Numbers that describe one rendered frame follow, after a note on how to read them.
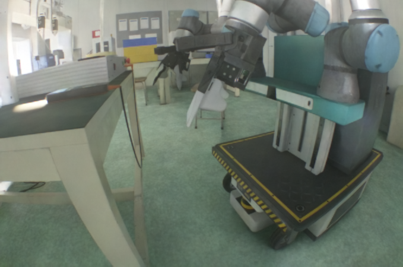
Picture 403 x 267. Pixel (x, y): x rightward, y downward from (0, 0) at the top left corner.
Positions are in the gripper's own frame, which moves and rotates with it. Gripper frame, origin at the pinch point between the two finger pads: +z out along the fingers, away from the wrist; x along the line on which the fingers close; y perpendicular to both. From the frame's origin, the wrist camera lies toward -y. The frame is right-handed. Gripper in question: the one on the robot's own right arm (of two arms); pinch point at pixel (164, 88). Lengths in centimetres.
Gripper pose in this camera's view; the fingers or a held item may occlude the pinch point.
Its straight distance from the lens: 76.3
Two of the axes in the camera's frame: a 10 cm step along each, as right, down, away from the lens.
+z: -2.7, 9.6, 0.2
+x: -7.9, -2.3, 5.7
